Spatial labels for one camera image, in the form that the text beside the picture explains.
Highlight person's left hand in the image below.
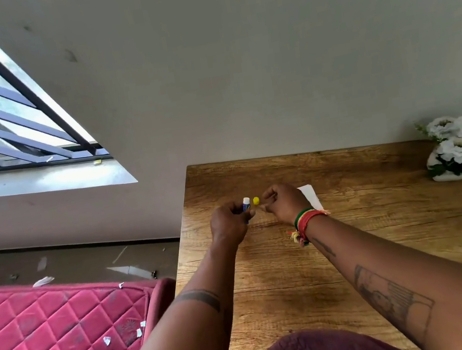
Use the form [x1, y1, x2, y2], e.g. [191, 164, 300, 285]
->
[207, 198, 261, 251]

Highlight person's right hand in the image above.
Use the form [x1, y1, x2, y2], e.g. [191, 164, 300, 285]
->
[254, 178, 315, 230]

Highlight blue and white glue stick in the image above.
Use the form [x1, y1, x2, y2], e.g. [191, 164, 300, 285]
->
[241, 196, 254, 224]

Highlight person's left forearm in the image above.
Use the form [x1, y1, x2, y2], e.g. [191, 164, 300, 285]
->
[94, 228, 270, 350]

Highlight person's right forearm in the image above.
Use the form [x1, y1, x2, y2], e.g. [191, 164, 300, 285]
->
[299, 187, 462, 350]

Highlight white paper sheet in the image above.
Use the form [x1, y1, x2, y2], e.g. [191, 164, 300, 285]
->
[297, 183, 325, 215]

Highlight white paper scrap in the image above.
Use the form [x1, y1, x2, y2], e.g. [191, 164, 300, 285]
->
[31, 275, 56, 289]

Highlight red quilted mattress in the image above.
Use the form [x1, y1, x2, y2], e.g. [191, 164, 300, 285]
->
[0, 253, 188, 350]

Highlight dark metal window grille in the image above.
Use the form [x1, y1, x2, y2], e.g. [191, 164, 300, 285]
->
[0, 0, 113, 178]

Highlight red green thread bracelets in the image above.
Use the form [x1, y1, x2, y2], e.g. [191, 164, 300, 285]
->
[285, 204, 336, 250]

